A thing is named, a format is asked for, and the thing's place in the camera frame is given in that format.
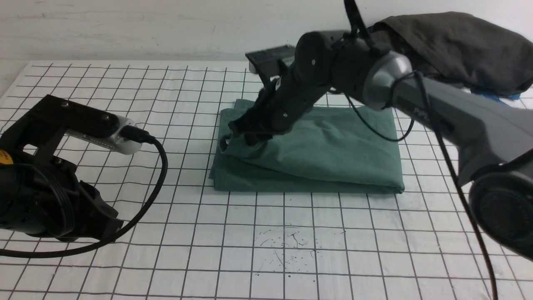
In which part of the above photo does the blue garment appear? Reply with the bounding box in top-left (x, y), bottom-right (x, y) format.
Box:
top-left (470, 88), bottom-right (521, 101)

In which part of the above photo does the green long-sleeve top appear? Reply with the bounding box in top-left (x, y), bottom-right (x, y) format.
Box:
top-left (209, 99), bottom-right (405, 194)

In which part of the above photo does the black cable, viewer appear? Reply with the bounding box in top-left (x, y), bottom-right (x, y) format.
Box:
top-left (0, 127), bottom-right (169, 259)
top-left (345, 71), bottom-right (500, 300)

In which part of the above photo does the black gripper, viewer left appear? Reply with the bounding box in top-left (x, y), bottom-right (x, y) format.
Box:
top-left (50, 159), bottom-right (124, 243)

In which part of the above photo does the wrist camera, viewer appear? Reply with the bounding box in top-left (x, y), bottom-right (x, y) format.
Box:
top-left (0, 95), bottom-right (155, 165)
top-left (245, 45), bottom-right (298, 94)

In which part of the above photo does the black cable, viewer right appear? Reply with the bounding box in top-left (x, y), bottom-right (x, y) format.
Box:
top-left (345, 71), bottom-right (500, 300)

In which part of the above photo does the wrist camera, viewer right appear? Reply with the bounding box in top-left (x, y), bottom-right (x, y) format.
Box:
top-left (245, 45), bottom-right (298, 94)

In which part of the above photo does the black cable, viewer left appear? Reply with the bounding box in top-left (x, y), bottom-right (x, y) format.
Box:
top-left (0, 127), bottom-right (169, 259)

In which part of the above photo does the dark grey-brown garment pile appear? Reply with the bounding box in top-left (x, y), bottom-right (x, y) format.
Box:
top-left (368, 12), bottom-right (533, 96)

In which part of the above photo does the black gripper, viewer right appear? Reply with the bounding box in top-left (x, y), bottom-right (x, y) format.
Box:
top-left (219, 62), bottom-right (331, 153)

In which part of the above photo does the white grid-pattern table cloth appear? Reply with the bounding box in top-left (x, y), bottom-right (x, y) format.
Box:
top-left (0, 62), bottom-right (533, 300)

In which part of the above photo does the wrist camera, viewer left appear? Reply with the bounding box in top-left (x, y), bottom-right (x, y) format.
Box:
top-left (0, 95), bottom-right (155, 165)

